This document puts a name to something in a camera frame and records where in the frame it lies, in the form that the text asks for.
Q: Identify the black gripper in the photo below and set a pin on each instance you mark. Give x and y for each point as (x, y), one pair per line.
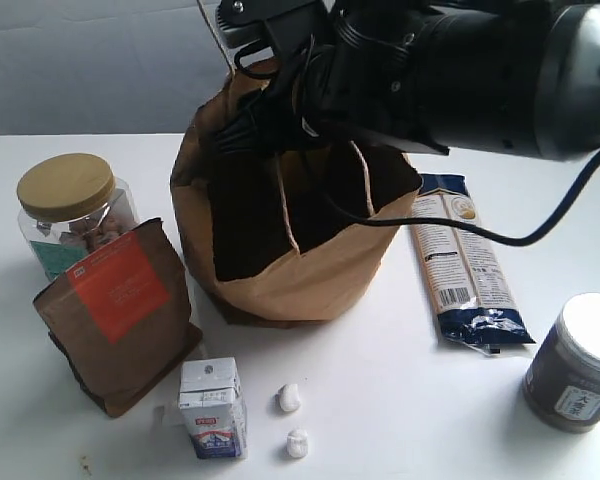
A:
(345, 73)

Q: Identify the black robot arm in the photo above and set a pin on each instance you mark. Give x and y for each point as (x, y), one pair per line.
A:
(520, 78)

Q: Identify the brown paper shopping bag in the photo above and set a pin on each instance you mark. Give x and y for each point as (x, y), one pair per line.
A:
(284, 238)

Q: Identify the blue noodle packet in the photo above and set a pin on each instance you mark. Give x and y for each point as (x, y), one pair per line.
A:
(467, 288)

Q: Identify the clear jar gold lid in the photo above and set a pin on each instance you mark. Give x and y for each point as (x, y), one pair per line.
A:
(71, 205)

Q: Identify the upper white wrapped candy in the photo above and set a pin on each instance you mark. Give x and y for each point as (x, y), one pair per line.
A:
(288, 398)

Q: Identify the white wrapped candy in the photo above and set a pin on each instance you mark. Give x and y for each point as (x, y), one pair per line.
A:
(288, 398)
(297, 443)

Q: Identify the brown pouch orange label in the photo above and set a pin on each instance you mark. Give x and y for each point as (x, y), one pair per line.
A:
(122, 317)

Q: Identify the small white milk carton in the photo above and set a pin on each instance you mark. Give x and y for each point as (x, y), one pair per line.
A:
(208, 402)

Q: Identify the lower white wrapped candy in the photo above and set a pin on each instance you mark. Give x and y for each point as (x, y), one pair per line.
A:
(297, 443)

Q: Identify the dark jar white lid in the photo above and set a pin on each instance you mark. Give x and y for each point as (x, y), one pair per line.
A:
(562, 384)

